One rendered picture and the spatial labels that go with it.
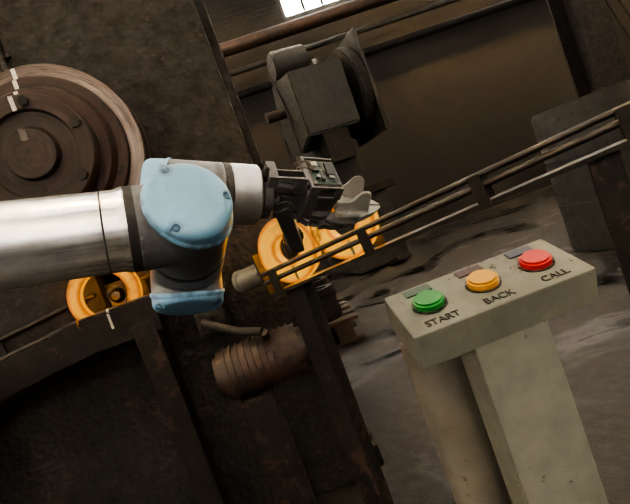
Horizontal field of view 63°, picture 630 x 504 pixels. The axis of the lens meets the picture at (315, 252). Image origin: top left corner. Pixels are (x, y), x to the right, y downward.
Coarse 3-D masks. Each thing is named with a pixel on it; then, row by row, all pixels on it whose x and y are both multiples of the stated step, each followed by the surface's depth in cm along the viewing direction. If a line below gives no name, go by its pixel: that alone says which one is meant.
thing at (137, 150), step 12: (24, 72) 125; (36, 72) 126; (48, 72) 126; (60, 72) 126; (72, 72) 126; (84, 72) 127; (0, 84) 125; (84, 84) 127; (96, 84) 127; (108, 96) 127; (120, 108) 128; (120, 120) 128; (132, 120) 128; (132, 132) 128; (132, 144) 128; (132, 156) 128; (144, 156) 129; (132, 168) 128; (132, 180) 129
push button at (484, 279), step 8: (472, 272) 66; (480, 272) 66; (488, 272) 65; (472, 280) 65; (480, 280) 64; (488, 280) 64; (496, 280) 64; (472, 288) 64; (480, 288) 63; (488, 288) 63
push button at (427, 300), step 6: (420, 294) 65; (426, 294) 65; (432, 294) 64; (438, 294) 64; (414, 300) 65; (420, 300) 64; (426, 300) 64; (432, 300) 63; (438, 300) 63; (444, 300) 64; (414, 306) 64; (420, 306) 63; (426, 306) 63; (432, 306) 63; (438, 306) 63
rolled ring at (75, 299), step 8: (120, 272) 131; (128, 272) 131; (72, 280) 129; (80, 280) 130; (128, 280) 131; (136, 280) 131; (72, 288) 130; (80, 288) 130; (128, 288) 131; (136, 288) 131; (72, 296) 130; (80, 296) 131; (128, 296) 131; (136, 296) 131; (72, 304) 130; (80, 304) 130; (72, 312) 130; (80, 312) 130; (88, 312) 131
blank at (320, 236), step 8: (376, 216) 106; (360, 224) 106; (312, 232) 112; (320, 232) 111; (328, 232) 110; (336, 232) 112; (368, 232) 106; (320, 240) 111; (328, 240) 110; (344, 240) 109; (352, 240) 108; (328, 248) 111; (352, 248) 108; (360, 248) 107; (336, 256) 110; (344, 256) 109; (352, 256) 109
